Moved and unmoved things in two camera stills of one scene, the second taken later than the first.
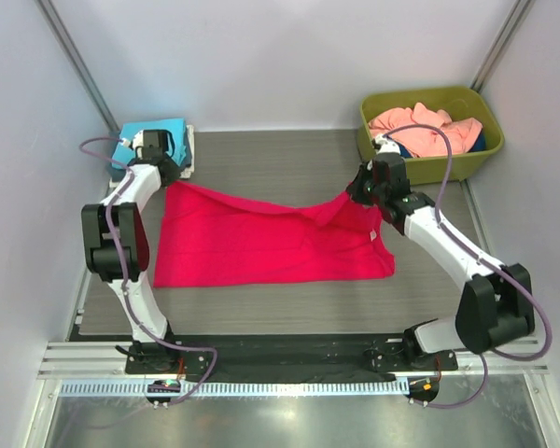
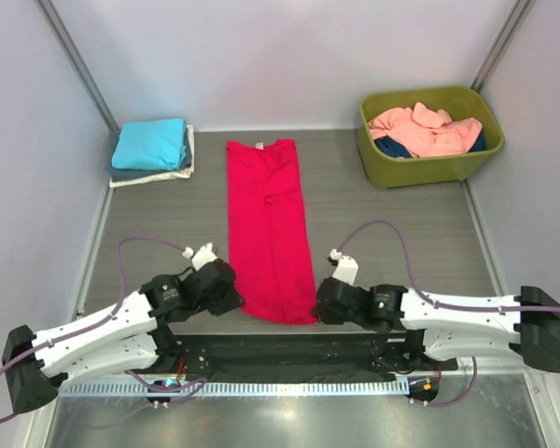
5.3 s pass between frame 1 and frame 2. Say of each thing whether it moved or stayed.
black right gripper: moved
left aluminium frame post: stayed
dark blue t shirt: stayed
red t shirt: moved
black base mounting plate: stayed
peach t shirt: stayed
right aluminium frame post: stayed
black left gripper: moved
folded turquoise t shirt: stayed
